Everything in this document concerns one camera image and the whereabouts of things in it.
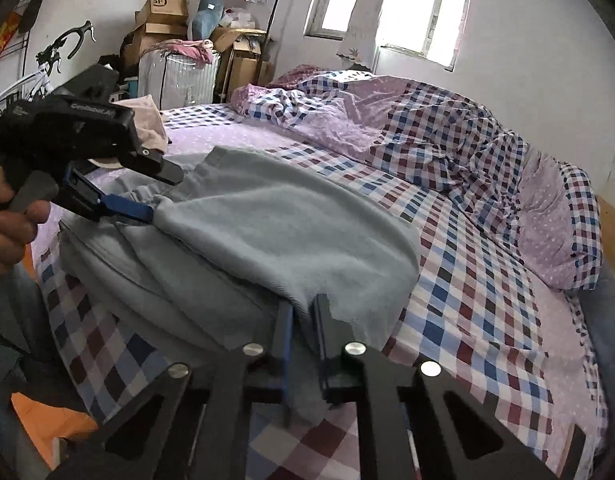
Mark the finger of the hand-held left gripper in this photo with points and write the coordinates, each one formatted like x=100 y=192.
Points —
x=157 y=169
x=132 y=210

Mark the pink cloth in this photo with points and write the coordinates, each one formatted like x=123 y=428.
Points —
x=185 y=49

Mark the black clothes rack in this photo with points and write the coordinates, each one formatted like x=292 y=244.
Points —
x=277 y=0

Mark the bicycle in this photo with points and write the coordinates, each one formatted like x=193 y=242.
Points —
x=42 y=75

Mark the covered white suitcase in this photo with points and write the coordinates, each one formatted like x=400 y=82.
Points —
x=180 y=82

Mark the checked and dotted duvet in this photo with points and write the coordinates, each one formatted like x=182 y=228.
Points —
x=437 y=145

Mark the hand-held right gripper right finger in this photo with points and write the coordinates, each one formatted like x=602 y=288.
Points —
x=332 y=350

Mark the wooden headboard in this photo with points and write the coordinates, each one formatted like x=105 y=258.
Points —
x=612 y=225

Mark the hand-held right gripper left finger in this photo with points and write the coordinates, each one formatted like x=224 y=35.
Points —
x=283 y=340

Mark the blue plush toy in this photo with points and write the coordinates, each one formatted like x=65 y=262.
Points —
x=207 y=12

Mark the grey-blue sweatpants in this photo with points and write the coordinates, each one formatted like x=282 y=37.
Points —
x=267 y=230

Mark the cardboard box with black logo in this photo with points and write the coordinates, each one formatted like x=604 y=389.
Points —
x=162 y=5

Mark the stacked cardboard box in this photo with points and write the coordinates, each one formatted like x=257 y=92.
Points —
x=152 y=35

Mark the white plastic bag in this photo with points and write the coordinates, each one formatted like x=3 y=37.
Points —
x=240 y=17

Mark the white printed curtain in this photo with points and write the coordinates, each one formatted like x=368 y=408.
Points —
x=362 y=20

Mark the beige garment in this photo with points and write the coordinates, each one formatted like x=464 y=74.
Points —
x=147 y=125

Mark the red wall hanging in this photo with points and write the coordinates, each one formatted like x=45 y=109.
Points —
x=1 y=42

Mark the window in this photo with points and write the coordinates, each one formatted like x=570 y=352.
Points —
x=417 y=5

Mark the blue cartoon pillow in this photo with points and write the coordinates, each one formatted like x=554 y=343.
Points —
x=605 y=330

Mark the person's left hand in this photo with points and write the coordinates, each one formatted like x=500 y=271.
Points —
x=7 y=240

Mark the maroon dotted pillow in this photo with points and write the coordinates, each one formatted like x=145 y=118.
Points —
x=300 y=75

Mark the open cardboard box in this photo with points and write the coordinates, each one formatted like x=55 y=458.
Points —
x=232 y=37

